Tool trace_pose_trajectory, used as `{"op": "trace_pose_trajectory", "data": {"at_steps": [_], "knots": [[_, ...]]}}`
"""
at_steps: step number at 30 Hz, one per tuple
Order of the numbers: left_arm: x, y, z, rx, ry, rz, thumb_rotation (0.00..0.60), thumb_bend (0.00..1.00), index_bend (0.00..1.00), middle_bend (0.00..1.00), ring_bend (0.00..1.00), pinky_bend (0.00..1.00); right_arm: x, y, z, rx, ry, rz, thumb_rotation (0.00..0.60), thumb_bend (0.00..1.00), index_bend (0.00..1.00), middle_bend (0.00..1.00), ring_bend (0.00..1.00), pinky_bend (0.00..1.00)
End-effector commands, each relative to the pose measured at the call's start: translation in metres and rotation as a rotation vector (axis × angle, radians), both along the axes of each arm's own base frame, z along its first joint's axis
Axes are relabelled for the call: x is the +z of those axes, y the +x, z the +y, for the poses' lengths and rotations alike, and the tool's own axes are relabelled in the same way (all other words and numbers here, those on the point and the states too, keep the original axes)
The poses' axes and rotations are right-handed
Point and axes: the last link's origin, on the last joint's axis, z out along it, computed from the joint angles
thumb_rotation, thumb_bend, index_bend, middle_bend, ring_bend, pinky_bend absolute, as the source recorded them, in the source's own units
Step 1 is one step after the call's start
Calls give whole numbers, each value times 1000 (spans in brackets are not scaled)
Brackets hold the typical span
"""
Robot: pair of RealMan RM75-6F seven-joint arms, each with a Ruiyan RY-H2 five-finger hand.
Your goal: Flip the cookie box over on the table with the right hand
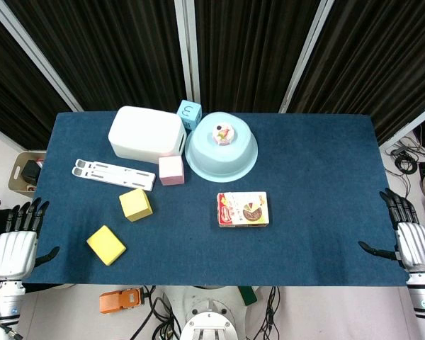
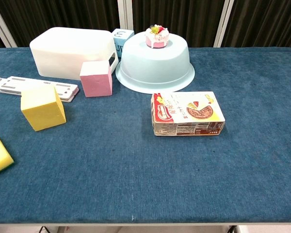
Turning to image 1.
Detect white plastic storage box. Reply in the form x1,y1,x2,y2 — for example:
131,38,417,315
108,106,188,164

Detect pink foam cube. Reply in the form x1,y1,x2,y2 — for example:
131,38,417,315
158,155,186,187

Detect green block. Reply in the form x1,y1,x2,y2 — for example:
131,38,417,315
237,285,258,306

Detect white frame post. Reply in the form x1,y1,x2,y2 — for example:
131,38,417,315
377,98,425,152
0,0,83,113
279,0,336,113
173,0,201,107

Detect black pouch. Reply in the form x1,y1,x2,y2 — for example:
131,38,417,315
21,159,40,181

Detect beige plastic bin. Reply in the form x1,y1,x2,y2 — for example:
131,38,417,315
8,151,47,198

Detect black floor cables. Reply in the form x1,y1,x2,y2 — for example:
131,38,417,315
253,285,283,340
137,285,181,340

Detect yellow foam cube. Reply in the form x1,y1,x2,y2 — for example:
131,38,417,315
118,188,154,222

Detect blue table cloth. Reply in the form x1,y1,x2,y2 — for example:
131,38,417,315
22,111,410,288

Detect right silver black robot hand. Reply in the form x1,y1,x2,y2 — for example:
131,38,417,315
358,187,425,273

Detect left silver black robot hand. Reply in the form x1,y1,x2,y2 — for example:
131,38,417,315
0,197,61,281

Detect blue number cube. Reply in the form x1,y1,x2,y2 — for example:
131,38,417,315
176,99,203,131

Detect black pleated curtain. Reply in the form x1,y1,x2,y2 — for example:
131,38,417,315
0,6,72,149
3,0,188,113
193,0,322,113
288,0,425,145

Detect white folding laptop stand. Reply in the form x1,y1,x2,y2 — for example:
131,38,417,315
71,159,157,192

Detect coiled black cable bundle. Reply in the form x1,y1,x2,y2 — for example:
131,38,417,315
385,136,425,176

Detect red snack box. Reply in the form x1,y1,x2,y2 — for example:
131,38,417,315
216,191,271,229

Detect orange foot pedal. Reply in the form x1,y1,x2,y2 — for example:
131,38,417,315
99,288,145,315

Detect pink toy cake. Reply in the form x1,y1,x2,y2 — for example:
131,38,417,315
212,121,236,146

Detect light blue plastic basin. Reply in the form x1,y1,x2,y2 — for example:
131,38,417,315
184,111,259,183

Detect yellow sponge block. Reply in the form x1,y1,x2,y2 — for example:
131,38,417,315
86,225,127,266

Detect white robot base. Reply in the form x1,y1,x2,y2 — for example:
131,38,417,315
162,285,256,340

